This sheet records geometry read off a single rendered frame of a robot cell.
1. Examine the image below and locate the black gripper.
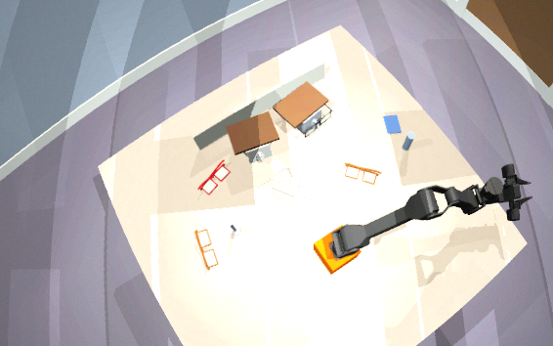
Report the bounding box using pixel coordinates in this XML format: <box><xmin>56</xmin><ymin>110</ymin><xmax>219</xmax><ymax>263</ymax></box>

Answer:
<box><xmin>495</xmin><ymin>163</ymin><xmax>532</xmax><ymax>221</ymax></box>

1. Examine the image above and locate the light blue cylinder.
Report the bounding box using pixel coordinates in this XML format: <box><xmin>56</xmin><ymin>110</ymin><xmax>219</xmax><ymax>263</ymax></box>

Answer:
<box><xmin>403</xmin><ymin>132</ymin><xmax>415</xmax><ymax>151</ymax></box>

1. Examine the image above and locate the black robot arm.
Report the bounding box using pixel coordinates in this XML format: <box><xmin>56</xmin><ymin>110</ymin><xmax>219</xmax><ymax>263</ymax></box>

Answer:
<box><xmin>328</xmin><ymin>177</ymin><xmax>521</xmax><ymax>261</ymax></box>

